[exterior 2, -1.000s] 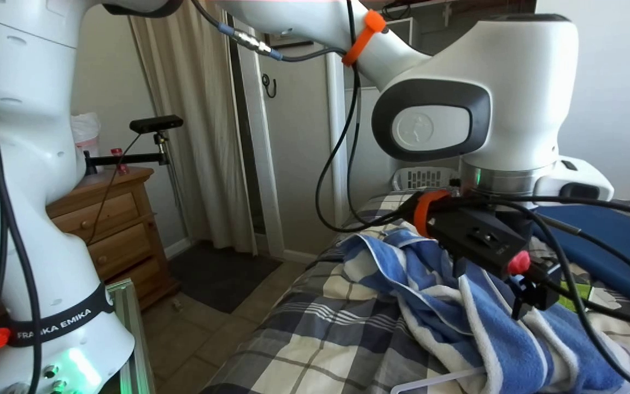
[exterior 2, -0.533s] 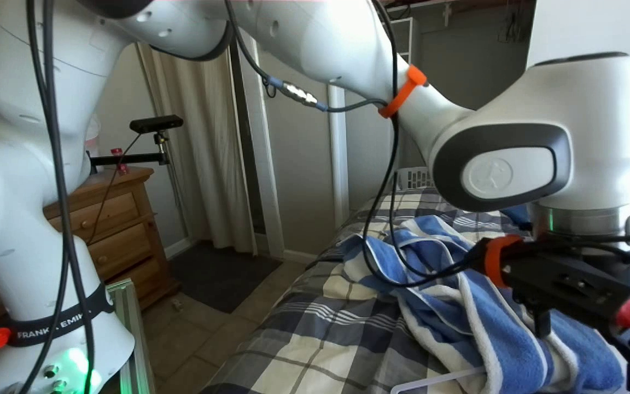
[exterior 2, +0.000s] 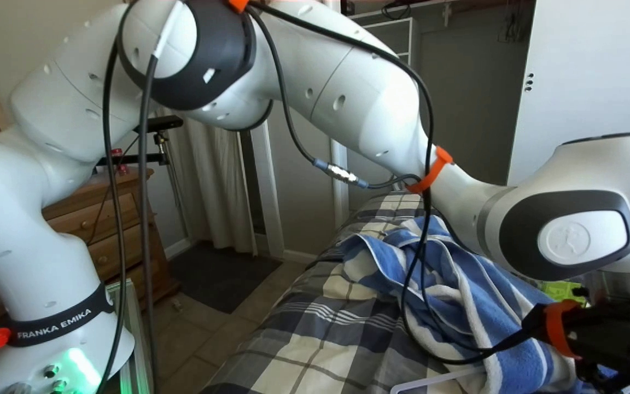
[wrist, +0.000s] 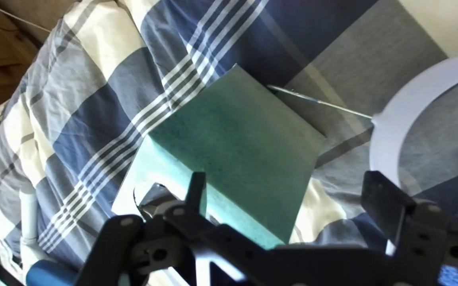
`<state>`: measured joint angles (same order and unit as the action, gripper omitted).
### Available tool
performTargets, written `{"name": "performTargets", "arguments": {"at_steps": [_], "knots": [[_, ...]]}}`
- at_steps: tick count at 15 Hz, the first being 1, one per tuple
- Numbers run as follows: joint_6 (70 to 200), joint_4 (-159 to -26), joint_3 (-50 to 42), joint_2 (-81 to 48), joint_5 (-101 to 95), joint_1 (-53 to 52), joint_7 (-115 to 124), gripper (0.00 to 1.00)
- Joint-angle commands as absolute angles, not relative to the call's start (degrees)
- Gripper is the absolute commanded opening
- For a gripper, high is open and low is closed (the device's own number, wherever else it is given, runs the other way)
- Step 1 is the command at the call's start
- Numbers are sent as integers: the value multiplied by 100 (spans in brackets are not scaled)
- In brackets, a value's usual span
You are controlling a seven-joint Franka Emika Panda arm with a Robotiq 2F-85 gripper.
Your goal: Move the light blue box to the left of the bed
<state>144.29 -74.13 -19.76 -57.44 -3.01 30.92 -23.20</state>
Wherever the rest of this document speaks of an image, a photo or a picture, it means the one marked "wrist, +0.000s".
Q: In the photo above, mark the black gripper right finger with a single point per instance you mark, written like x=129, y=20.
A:
x=430, y=244

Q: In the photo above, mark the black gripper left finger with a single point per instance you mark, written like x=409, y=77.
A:
x=134, y=249

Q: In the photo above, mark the light blue tissue box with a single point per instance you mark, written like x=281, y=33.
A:
x=239, y=149

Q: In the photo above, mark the blue plaid duvet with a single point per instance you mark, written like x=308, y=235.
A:
x=107, y=106

